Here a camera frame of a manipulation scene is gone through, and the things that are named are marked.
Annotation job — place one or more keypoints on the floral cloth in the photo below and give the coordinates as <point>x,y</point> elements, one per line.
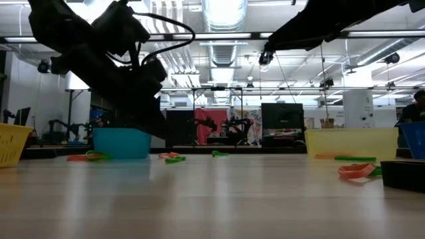
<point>255,114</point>

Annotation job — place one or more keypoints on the person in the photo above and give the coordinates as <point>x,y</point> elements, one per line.
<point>413,113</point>

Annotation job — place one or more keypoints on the black overhead frame beam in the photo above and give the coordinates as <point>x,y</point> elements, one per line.
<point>255,35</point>

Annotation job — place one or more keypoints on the black tray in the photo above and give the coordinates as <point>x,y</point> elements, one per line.
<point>403,176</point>

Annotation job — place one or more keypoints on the black hanging camera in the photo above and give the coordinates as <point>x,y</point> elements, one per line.
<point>43,67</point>
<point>392,58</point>

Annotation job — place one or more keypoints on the green loose clip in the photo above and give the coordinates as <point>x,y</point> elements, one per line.
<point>219,154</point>

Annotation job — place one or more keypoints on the black overhead camera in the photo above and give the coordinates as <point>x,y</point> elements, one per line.
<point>264,59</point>

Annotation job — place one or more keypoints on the black table frame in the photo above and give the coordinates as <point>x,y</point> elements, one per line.
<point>186,150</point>

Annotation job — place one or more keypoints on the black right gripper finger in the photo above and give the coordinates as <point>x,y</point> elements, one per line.
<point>295,33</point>

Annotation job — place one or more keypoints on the black background rig frame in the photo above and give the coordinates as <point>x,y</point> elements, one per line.
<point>70,109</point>

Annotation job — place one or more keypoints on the black monitor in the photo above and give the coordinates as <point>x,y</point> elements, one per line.
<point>282,116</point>

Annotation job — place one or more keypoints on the cardboard box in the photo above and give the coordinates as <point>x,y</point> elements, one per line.
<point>327,124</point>

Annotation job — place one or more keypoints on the black background robot arm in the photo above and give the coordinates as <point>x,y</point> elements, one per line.
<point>207,123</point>
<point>53,124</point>
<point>242,123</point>

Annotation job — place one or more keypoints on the blue plastic basket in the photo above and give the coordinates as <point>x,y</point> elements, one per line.
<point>415,139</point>

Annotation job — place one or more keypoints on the silver ventilation duct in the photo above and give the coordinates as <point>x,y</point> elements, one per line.
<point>224,20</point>

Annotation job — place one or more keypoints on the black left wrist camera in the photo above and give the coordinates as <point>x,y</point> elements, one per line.
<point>119,26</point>

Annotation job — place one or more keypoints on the yellow slotted basket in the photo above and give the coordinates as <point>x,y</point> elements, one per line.
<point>11,146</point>

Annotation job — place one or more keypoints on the teal plastic basket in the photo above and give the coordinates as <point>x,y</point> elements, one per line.
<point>119,142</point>

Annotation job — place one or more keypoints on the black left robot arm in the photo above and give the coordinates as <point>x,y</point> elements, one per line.
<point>56,26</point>

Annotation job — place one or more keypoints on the small dark monitor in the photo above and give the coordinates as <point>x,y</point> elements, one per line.
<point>23,116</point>

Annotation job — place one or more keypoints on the red cloth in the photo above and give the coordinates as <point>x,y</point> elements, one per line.
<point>202,114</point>

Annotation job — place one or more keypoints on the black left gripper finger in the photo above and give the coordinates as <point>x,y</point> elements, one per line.
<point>149,116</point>
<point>127,113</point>

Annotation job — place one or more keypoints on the translucent yellow basket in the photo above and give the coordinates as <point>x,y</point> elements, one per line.
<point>352,141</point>

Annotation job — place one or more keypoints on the white pillar cabinet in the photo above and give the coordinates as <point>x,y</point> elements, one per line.
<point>358,109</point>

